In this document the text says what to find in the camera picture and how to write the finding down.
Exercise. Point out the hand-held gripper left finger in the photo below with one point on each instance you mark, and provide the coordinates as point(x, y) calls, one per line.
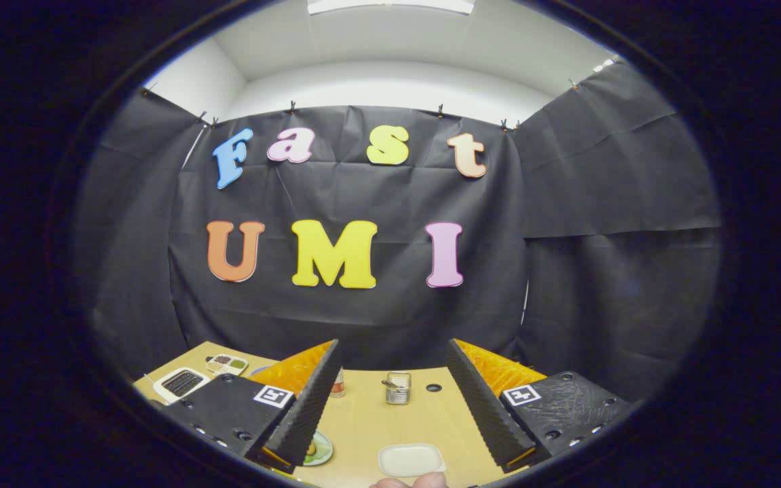
point(309, 407)

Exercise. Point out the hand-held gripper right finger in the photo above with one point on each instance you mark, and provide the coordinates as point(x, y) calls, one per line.
point(482, 407)

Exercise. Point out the clear plastic water bottle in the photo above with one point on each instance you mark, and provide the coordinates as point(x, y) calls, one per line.
point(339, 388)

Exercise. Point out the pale green plate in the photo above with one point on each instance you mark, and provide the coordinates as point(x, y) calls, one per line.
point(325, 451)

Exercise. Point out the white plate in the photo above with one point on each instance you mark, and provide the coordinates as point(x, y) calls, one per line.
point(411, 461)

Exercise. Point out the white divided seasoning tray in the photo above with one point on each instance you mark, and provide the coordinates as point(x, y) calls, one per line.
point(226, 364)

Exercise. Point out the black backdrop cloth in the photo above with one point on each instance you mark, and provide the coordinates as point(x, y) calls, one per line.
point(363, 318)

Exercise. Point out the white toaster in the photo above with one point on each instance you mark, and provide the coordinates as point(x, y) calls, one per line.
point(160, 390)

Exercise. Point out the ceiling light panel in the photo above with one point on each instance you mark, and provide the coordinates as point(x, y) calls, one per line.
point(390, 5)

